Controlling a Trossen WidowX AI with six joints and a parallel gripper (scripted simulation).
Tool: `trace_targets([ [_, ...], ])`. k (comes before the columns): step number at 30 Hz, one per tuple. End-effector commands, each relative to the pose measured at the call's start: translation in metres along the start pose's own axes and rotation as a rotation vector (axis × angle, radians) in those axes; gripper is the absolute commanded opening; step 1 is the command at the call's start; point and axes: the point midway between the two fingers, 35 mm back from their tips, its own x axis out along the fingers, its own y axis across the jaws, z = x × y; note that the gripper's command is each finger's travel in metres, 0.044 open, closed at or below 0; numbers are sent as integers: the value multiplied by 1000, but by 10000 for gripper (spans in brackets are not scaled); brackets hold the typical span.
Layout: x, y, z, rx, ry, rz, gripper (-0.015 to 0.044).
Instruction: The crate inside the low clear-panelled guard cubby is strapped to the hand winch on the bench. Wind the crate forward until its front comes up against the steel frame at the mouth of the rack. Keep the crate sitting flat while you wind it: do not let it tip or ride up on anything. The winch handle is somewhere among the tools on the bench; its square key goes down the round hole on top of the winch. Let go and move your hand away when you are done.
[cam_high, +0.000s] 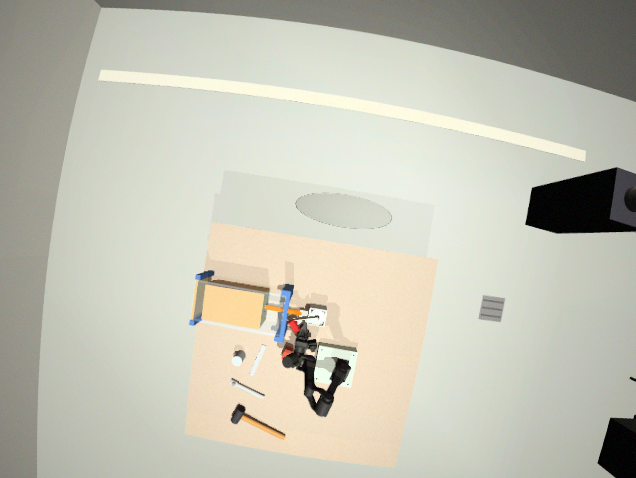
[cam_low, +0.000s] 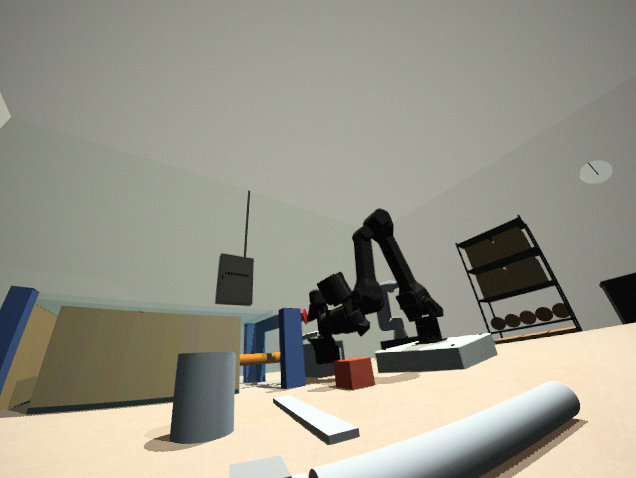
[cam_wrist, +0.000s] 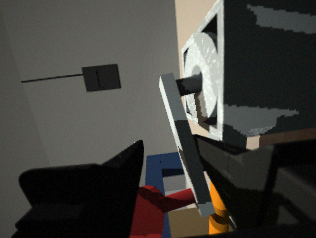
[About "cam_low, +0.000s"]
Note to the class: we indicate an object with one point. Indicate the winch handle with red knob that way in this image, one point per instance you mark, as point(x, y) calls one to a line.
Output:
point(309, 335)

